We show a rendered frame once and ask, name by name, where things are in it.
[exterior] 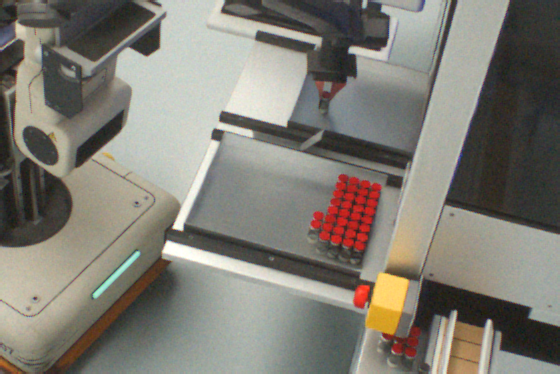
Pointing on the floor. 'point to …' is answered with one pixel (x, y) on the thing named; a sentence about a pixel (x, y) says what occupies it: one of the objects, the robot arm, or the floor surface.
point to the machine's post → (443, 133)
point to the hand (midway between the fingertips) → (326, 94)
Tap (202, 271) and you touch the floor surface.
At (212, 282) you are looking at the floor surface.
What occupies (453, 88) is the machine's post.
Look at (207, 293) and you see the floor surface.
